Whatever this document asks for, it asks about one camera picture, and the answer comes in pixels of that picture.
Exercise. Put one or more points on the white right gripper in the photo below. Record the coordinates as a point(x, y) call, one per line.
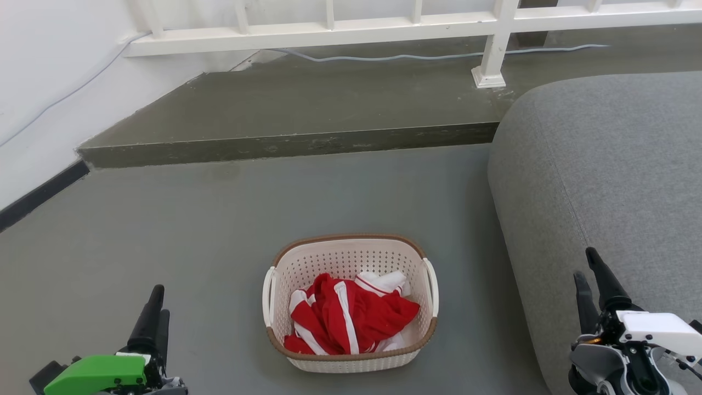
point(658, 326)

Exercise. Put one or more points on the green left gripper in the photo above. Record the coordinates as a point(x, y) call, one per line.
point(98, 373)

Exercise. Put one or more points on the cream perforated laundry basket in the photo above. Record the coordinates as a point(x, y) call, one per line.
point(340, 260)

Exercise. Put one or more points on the grey fabric sofa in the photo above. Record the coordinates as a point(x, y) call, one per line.
point(603, 164)

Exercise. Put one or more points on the black baseboard strip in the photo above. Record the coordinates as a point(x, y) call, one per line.
point(44, 195)

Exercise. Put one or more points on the red white striped garment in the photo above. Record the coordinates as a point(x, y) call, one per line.
point(356, 318)

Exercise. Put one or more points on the white garment red trim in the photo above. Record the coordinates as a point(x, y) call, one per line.
point(384, 282)

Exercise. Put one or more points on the raised concrete step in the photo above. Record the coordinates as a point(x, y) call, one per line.
point(329, 104)

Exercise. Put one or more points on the white railing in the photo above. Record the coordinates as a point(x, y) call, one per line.
point(329, 32)

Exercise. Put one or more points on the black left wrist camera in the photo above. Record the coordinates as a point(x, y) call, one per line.
point(46, 376)

